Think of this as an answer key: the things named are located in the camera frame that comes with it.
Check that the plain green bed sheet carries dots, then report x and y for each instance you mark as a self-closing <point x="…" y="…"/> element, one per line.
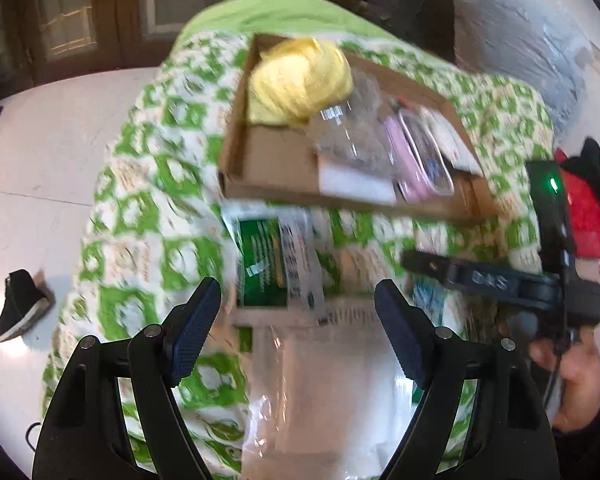
<point x="280" y="15"/>

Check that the clear container with pink base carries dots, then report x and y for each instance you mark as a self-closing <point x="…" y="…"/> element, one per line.
<point x="415" y="160"/>

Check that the red jacket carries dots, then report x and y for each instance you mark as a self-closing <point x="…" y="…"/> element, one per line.
<point x="587" y="215"/>

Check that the black cloth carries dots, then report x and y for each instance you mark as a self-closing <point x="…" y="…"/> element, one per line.
<point x="592" y="160"/>

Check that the white paper bag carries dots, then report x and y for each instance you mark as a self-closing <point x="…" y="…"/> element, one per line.
<point x="455" y="145"/>

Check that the clear plastic bag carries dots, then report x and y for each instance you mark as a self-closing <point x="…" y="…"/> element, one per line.
<point x="350" y="125"/>

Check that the blue printed packet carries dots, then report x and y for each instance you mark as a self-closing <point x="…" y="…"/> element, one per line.
<point x="430" y="302"/>

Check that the green and white sachet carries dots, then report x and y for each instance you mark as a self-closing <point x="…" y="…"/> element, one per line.
<point x="265" y="260"/>

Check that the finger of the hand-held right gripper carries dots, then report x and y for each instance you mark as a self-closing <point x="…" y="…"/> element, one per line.
<point x="427" y="265"/>

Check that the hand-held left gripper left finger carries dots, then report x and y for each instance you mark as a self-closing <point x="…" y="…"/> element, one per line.
<point x="192" y="330"/>

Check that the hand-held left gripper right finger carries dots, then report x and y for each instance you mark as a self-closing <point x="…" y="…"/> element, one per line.
<point x="402" y="335"/>

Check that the black shoe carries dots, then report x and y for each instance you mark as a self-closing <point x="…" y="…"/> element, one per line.
<point x="20" y="305"/>

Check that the wooden glass doors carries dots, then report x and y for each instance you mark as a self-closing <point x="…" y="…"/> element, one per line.
<point x="80" y="10"/>

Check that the white printed packet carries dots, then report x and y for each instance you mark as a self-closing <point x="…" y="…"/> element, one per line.
<point x="350" y="315"/>

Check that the large plastic-wrapped bundle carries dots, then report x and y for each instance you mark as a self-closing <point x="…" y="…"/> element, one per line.
<point x="520" y="45"/>

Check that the person's right hand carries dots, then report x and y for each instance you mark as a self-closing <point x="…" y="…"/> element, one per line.
<point x="582" y="385"/>

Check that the clear packet with white cloth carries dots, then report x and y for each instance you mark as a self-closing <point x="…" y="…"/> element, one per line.
<point x="340" y="390"/>

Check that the yellow towel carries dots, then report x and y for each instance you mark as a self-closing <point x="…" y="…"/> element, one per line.
<point x="300" y="80"/>

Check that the shallow cardboard box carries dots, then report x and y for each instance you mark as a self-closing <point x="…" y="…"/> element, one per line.
<point x="275" y="170"/>

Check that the green patterned blanket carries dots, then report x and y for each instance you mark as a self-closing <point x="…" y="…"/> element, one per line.
<point x="155" y="210"/>

